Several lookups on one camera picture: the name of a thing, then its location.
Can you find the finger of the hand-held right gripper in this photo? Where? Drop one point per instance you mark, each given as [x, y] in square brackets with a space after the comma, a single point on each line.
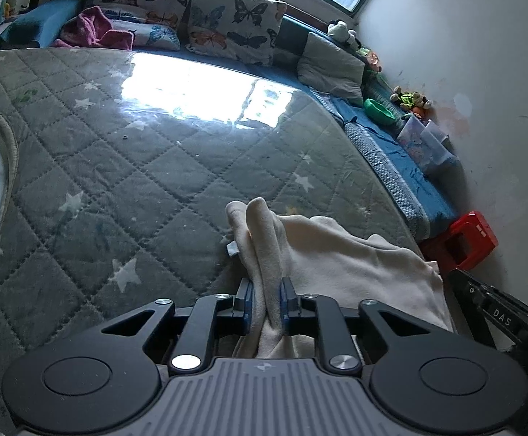
[470, 295]

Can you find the cream garment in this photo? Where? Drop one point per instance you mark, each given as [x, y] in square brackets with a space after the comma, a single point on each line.
[359, 263]

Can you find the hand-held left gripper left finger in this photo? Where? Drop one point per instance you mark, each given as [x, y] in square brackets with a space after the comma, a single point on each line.
[247, 306]

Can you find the yellow toy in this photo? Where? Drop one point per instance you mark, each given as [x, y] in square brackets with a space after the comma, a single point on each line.
[7, 8]

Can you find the grey pillow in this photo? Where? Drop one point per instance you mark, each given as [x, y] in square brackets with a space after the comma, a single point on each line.
[332, 70]

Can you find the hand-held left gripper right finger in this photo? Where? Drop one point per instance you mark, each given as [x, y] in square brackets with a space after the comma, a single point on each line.
[285, 306]

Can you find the red plastic stool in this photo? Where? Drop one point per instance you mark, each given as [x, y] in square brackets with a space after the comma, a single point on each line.
[466, 240]

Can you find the blue sheet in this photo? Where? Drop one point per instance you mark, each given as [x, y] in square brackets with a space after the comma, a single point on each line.
[432, 195]

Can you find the brown green plush toys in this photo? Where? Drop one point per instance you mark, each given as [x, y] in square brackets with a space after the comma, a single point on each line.
[411, 102]

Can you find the blue white patterned mat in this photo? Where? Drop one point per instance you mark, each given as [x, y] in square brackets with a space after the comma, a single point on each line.
[391, 177]

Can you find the panda plush toy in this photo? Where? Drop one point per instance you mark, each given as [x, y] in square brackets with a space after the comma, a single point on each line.
[342, 34]

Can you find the clear plastic box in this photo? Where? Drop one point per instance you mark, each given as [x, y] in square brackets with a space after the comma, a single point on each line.
[423, 145]

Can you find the orange pink toy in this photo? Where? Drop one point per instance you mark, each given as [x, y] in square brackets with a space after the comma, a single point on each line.
[373, 60]

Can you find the grey quilted star table cover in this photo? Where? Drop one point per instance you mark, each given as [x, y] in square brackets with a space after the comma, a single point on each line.
[109, 168]

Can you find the butterfly print pillow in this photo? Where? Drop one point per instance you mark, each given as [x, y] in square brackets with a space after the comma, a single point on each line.
[141, 4]
[236, 27]
[150, 36]

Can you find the green bowl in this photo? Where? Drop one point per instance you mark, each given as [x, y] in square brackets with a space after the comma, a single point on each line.
[379, 112]

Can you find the pink cloth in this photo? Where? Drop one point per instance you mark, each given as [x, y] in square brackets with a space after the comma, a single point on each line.
[91, 29]

